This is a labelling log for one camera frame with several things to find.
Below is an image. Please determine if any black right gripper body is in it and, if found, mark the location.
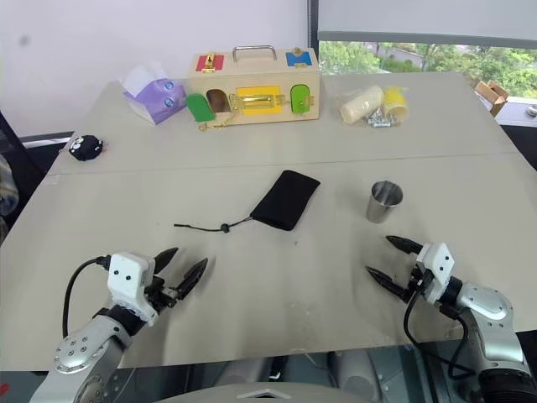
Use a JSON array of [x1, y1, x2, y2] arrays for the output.
[[402, 268, 435, 305]]

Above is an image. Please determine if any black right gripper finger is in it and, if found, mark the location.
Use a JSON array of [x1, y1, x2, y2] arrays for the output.
[[365, 265, 410, 305], [385, 235, 425, 257]]

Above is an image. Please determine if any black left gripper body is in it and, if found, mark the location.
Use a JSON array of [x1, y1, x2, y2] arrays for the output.
[[143, 274, 185, 314]]

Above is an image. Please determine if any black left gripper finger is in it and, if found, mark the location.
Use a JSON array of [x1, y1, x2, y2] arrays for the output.
[[175, 257, 209, 301], [151, 247, 180, 278]]

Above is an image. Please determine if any clear plastic bag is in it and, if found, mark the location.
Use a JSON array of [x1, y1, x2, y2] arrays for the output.
[[332, 82, 411, 129]]

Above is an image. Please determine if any stainless steel cup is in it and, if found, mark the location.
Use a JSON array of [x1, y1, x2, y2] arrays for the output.
[[366, 180, 404, 224]]

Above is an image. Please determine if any dark rounded shape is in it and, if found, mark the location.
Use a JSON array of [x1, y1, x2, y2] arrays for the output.
[[329, 350, 406, 392]]

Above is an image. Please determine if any black plush toy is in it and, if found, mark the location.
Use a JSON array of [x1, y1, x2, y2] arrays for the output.
[[68, 133, 105, 162]]

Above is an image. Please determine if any yellow mesh roll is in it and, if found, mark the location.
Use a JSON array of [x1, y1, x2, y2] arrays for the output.
[[383, 86, 409, 122]]

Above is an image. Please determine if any cream foam roll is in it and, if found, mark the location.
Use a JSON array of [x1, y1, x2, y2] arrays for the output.
[[340, 85, 385, 126]]

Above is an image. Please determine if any purple tissue pack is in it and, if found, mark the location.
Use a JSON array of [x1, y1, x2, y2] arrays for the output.
[[118, 61, 189, 126]]

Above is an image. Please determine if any open cardboard box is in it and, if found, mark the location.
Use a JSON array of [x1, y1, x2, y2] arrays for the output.
[[473, 80, 510, 118]]

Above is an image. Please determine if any grey roller blind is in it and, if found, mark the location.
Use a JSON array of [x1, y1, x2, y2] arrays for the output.
[[317, 0, 537, 47]]

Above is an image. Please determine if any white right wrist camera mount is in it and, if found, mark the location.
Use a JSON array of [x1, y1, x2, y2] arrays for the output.
[[414, 242, 456, 304]]

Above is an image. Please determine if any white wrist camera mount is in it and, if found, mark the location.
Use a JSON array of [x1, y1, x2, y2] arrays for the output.
[[107, 251, 161, 329], [414, 242, 456, 304]]

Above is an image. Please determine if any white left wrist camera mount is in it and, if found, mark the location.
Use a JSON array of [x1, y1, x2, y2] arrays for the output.
[[107, 251, 161, 329]]

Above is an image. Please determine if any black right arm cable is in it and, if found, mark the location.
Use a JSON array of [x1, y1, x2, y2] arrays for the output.
[[403, 272, 477, 381]]

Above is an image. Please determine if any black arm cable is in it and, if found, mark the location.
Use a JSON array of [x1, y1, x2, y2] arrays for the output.
[[403, 272, 477, 381], [61, 256, 112, 339]]

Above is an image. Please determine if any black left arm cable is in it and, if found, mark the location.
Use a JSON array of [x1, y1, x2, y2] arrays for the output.
[[61, 256, 112, 339]]

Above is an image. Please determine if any black drawstring pouch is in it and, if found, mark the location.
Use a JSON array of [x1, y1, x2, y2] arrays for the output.
[[174, 169, 322, 234]]

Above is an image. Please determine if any wooden lock box with handle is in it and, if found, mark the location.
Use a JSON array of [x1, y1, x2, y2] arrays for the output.
[[185, 44, 323, 133]]

